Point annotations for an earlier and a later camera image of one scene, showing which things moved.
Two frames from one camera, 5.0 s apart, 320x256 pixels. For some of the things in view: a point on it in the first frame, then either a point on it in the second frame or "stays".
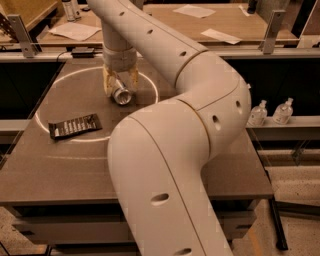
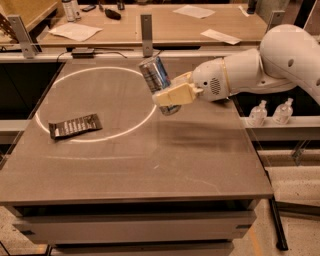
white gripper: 120,62 → 208,80
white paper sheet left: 75,30 stays
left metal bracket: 22,35 stays
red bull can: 122,95 → 157,79
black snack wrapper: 74,126 stays
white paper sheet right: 215,34 stays
